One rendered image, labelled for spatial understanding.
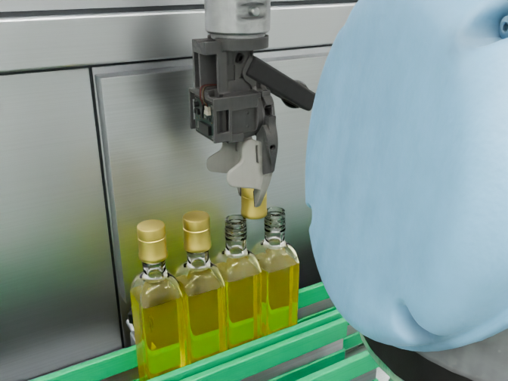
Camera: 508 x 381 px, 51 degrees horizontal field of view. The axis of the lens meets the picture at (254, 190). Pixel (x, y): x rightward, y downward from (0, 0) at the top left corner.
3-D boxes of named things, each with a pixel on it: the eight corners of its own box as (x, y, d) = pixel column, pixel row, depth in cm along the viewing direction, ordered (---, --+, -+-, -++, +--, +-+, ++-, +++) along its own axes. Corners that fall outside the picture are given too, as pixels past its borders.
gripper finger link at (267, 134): (249, 170, 68) (243, 102, 66) (261, 168, 69) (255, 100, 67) (267, 176, 64) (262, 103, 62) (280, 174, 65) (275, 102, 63)
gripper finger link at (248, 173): (224, 213, 67) (216, 141, 65) (264, 204, 70) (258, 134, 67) (234, 219, 65) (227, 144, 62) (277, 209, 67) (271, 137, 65)
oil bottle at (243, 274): (245, 357, 84) (244, 236, 76) (263, 379, 80) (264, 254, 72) (212, 369, 82) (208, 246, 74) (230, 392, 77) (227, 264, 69)
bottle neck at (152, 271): (161, 264, 69) (159, 231, 67) (170, 275, 67) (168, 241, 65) (139, 271, 68) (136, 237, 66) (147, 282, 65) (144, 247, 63)
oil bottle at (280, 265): (277, 346, 87) (280, 229, 78) (297, 367, 82) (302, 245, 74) (247, 358, 84) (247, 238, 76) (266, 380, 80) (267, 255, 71)
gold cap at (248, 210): (258, 206, 74) (258, 177, 73) (271, 215, 71) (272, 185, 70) (236, 212, 73) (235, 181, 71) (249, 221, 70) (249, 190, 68)
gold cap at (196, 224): (204, 237, 71) (202, 207, 69) (215, 249, 68) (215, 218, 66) (179, 243, 69) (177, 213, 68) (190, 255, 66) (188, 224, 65)
